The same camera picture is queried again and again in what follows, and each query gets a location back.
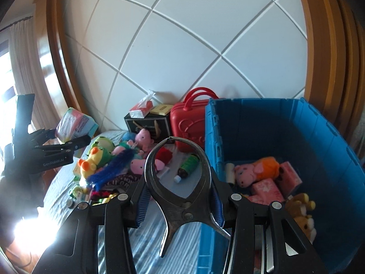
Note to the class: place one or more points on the green bottle white cap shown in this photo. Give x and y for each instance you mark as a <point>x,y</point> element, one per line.
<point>188,165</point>

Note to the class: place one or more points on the black gift box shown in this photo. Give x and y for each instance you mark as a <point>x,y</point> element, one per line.
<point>142,127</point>

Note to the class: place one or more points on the striped blue bed sheet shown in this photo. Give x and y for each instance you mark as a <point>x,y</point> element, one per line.
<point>182,251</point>

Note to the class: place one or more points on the blue fuzzy wand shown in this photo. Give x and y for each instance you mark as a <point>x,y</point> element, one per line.
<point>114,167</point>

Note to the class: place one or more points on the pink pig plush blue body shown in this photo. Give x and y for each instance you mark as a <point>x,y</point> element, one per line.
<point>144,138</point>

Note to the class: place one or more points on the red open tissue pack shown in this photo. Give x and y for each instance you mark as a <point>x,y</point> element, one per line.
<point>141,108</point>

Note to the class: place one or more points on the pink dark-print tissue pack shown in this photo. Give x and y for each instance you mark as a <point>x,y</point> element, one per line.
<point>290,177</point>

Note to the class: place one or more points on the white roll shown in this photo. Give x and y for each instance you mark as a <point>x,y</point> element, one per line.
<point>231,174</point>

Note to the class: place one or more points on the dark printed cloth bag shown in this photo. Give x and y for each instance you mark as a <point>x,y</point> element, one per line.
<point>125,182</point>

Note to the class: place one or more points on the pink floral tissue pack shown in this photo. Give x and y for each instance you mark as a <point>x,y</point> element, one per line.
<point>268,191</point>

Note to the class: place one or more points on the beige curtain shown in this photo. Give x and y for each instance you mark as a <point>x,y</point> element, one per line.
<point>25,62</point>

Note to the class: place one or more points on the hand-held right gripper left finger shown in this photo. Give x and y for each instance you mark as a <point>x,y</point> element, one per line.
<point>142,208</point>

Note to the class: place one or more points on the pink pig plush green dress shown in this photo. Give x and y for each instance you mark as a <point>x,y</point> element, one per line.
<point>125,148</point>

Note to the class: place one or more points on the pink pig plush orange dress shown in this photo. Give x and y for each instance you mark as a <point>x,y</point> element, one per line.
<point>248,174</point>

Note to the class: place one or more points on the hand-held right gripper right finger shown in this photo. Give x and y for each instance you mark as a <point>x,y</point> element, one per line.
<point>217,208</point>

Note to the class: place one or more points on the small gold box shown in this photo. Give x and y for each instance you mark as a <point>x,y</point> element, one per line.
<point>160,110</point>

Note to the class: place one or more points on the yellow duck plush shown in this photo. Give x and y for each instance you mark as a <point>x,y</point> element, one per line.
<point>91,162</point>

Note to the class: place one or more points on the pink pig plush red dress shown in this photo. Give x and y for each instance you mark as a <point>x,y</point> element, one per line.
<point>164,154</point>

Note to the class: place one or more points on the green frog plush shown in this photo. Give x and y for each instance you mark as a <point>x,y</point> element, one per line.
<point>101,142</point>

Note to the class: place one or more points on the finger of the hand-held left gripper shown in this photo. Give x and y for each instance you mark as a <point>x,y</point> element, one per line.
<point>42,136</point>
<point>71,146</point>

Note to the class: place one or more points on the blue plastic container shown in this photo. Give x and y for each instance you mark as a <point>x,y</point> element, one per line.
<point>256,131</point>

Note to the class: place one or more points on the white pink tissue pack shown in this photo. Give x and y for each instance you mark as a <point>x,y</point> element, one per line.
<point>75,124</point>

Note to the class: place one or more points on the brown bear plush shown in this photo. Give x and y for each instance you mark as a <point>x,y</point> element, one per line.
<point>299,205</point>

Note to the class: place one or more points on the red mini suitcase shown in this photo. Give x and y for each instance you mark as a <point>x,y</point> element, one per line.
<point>188,125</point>

